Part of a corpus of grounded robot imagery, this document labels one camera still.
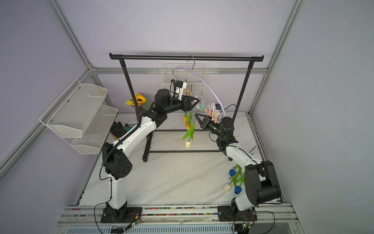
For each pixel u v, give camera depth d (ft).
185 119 3.18
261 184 1.45
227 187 2.62
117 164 1.64
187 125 3.16
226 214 2.40
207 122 2.30
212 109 2.34
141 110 3.24
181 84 2.22
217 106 2.40
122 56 1.87
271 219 2.38
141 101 3.08
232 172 2.86
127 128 3.42
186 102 2.29
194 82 2.82
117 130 3.61
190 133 2.56
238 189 2.63
